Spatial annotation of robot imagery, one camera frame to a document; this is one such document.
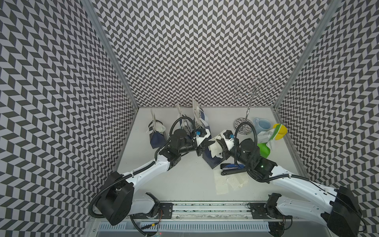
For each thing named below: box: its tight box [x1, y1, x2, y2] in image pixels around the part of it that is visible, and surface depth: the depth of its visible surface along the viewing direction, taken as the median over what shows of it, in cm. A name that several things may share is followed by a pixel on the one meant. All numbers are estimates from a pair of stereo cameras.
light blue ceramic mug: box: [253, 117, 272, 134], surface depth 101 cm
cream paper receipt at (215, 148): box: [208, 135, 224, 159], surface depth 76 cm
